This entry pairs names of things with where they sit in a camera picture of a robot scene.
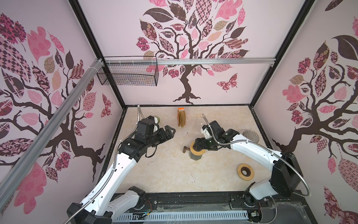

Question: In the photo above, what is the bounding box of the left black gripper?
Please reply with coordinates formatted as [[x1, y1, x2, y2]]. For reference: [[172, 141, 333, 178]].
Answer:
[[145, 125, 175, 147]]

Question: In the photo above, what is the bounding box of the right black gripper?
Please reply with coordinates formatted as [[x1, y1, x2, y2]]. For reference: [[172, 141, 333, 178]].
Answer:
[[191, 136, 218, 150]]

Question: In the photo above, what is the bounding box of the wooden ring holder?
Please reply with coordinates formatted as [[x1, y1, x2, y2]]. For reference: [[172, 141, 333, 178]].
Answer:
[[237, 163, 255, 181], [190, 142, 206, 156]]

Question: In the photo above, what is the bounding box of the grey glass carafe mug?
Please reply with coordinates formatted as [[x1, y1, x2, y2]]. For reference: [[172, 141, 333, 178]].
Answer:
[[183, 146, 202, 161]]

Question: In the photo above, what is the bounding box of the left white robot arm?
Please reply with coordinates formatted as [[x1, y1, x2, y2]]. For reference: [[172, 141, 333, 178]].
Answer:
[[65, 119, 176, 224]]

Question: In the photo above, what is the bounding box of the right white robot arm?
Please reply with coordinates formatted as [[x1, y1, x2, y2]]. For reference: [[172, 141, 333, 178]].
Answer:
[[192, 127, 305, 206]]

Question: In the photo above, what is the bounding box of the coffee filter pack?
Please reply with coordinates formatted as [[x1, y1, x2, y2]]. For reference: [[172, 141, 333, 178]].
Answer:
[[177, 107, 186, 127]]

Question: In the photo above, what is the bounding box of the right metal conduit cable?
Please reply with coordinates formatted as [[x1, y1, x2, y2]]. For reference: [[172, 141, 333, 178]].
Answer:
[[202, 113, 311, 197]]

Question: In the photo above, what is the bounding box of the metal conduit cable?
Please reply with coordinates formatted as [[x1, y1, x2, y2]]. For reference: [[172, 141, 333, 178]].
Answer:
[[63, 105, 146, 224], [202, 113, 311, 197]]

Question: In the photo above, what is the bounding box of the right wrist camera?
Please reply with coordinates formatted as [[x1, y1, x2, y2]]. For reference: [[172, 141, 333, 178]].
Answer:
[[201, 120, 225, 140]]

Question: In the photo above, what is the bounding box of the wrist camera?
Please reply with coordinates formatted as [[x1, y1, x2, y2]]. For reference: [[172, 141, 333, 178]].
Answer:
[[137, 116, 159, 136], [201, 120, 225, 140]]

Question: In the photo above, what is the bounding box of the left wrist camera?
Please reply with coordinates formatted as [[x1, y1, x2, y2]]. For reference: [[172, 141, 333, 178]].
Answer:
[[137, 116, 159, 136]]

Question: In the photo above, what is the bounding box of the black wire basket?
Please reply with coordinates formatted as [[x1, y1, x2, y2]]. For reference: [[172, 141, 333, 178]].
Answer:
[[97, 56, 159, 86]]

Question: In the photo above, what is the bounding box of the left metal conduit cable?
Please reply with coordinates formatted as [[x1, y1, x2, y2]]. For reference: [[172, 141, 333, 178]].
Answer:
[[63, 105, 146, 224]]

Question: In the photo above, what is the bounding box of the white cable duct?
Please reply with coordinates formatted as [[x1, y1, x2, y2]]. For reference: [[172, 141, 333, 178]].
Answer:
[[113, 211, 249, 224]]

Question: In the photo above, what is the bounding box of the aluminium rail back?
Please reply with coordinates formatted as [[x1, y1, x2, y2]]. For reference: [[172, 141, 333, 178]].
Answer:
[[157, 57, 276, 65]]

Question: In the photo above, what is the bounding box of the aluminium rail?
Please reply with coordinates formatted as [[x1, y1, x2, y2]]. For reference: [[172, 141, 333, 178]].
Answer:
[[157, 57, 276, 65], [1, 58, 103, 209]]

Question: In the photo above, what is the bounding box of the black base frame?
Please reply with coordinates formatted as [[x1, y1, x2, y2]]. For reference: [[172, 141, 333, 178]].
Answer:
[[125, 191, 317, 224]]

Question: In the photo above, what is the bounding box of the aluminium rail left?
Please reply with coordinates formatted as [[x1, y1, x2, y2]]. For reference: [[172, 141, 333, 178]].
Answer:
[[1, 58, 103, 209]]

